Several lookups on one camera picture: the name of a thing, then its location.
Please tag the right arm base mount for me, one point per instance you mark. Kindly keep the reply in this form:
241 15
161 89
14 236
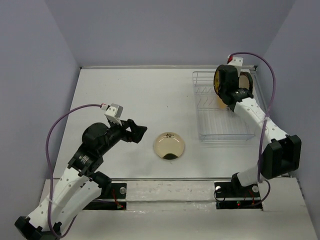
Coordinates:
229 198

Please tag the yellow patterned black-rim plate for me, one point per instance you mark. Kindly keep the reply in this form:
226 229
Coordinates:
216 81

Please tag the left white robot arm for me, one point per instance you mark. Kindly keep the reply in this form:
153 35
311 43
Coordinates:
80 183

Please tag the cream plate black mark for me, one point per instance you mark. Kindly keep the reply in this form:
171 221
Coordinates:
169 146

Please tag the orange round plate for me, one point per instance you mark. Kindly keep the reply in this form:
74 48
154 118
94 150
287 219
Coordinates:
221 104

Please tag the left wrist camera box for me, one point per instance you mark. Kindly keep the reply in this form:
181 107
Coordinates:
113 114

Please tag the red rim white plate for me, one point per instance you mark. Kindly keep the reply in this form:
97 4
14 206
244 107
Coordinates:
246 81

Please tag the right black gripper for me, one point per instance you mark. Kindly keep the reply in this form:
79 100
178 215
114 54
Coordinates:
238 79

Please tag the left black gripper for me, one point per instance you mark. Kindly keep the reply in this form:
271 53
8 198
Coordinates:
137 131

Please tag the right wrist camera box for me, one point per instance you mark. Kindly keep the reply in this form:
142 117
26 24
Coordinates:
235 61

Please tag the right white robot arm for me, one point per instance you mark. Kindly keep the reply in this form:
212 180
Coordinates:
279 153

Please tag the white wire dish rack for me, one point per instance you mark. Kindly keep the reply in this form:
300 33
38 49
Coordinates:
214 122

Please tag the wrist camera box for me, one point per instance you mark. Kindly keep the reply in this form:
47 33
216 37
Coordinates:
235 61
113 114

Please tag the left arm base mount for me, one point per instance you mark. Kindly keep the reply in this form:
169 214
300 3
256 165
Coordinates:
112 200

